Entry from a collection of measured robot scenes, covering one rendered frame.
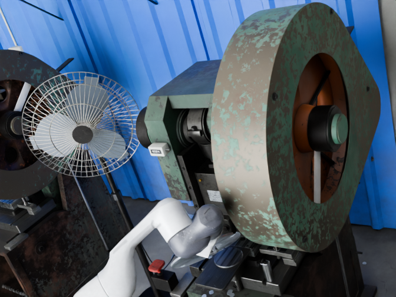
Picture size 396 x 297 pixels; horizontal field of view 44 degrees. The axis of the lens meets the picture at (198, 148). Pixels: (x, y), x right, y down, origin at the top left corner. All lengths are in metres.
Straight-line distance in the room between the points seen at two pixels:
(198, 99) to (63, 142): 0.94
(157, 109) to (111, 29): 1.79
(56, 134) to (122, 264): 1.23
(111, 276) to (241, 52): 0.74
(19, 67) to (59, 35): 1.19
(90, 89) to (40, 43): 1.88
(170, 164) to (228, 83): 0.64
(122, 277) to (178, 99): 0.74
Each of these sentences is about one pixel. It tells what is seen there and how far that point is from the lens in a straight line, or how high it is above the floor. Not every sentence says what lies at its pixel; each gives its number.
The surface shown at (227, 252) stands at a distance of 2.14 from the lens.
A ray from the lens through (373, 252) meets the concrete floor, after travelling 3.22.
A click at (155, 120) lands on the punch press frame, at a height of 1.43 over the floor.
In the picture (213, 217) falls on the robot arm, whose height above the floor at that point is 1.32.
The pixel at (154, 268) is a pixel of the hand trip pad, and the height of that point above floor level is 0.76.
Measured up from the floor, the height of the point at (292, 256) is 0.74.
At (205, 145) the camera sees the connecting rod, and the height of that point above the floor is 1.28.
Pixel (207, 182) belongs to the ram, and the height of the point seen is 1.13.
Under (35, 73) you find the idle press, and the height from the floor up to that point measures 1.53.
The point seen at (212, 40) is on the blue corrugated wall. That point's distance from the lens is 3.12.
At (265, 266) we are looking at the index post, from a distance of 2.02.
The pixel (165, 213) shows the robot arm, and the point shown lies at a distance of 1.43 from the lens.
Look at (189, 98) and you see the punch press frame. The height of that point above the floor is 1.49.
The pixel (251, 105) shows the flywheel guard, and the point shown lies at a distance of 1.36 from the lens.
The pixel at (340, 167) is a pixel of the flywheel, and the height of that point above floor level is 1.08.
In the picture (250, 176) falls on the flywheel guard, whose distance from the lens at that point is 1.39.
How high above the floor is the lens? 2.08
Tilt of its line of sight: 25 degrees down
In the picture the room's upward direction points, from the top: 18 degrees counter-clockwise
